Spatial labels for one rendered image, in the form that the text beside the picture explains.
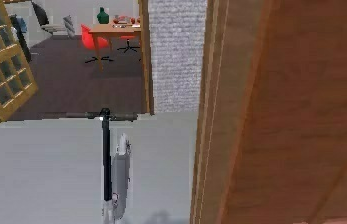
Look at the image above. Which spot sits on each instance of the grey plate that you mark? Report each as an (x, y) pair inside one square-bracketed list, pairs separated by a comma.
[(120, 25)]

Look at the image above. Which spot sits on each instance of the black and grey kick scooter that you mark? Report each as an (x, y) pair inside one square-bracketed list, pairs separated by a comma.
[(106, 156)]

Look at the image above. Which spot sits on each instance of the red swivel chair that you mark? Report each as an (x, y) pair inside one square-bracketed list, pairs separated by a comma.
[(89, 40), (127, 45)]

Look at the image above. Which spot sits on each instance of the red apple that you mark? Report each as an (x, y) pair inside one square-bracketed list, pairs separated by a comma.
[(133, 20)]

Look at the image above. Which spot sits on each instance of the light wooden table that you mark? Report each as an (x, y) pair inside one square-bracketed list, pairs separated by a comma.
[(114, 30)]

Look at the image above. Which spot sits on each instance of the red bowl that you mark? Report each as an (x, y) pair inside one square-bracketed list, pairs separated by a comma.
[(121, 18)]

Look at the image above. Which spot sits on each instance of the brown wooden cupboard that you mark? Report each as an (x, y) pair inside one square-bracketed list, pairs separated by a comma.
[(291, 110)]

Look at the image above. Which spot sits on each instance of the green vase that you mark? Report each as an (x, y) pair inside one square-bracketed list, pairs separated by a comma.
[(103, 16)]

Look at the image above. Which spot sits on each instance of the grey striped cushion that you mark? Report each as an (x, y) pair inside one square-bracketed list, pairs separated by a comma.
[(69, 26)]

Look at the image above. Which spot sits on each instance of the black stand with blue cloth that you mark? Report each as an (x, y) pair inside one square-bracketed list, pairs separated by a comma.
[(22, 36)]

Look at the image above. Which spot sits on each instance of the wooden glazed room door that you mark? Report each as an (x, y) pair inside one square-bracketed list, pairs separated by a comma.
[(4, 71)]

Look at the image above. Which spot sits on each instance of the wooden door frame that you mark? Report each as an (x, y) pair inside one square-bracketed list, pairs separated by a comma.
[(145, 56)]

